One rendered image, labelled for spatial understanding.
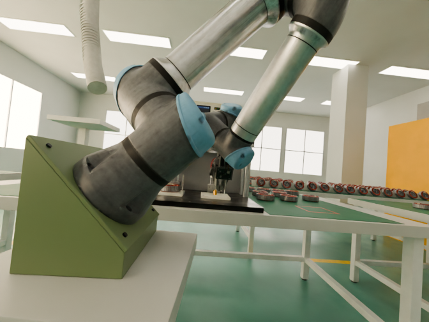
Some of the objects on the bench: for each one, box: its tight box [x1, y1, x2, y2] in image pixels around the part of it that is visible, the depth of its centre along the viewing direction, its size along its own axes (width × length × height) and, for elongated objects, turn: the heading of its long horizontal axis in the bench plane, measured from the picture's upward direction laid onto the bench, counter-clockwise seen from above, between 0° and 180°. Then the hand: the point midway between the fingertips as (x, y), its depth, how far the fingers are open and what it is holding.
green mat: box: [0, 183, 20, 197], centre depth 124 cm, size 94×61×1 cm
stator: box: [257, 193, 275, 201], centre depth 127 cm, size 11×11×4 cm
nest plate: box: [201, 192, 230, 200], centre depth 106 cm, size 15×15×1 cm
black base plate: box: [151, 189, 264, 213], centre depth 107 cm, size 47×64×2 cm
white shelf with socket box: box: [47, 114, 120, 146], centre depth 159 cm, size 35×37×46 cm
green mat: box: [248, 192, 405, 224], centre depth 132 cm, size 94×61×1 cm
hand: (219, 186), depth 85 cm, fingers closed
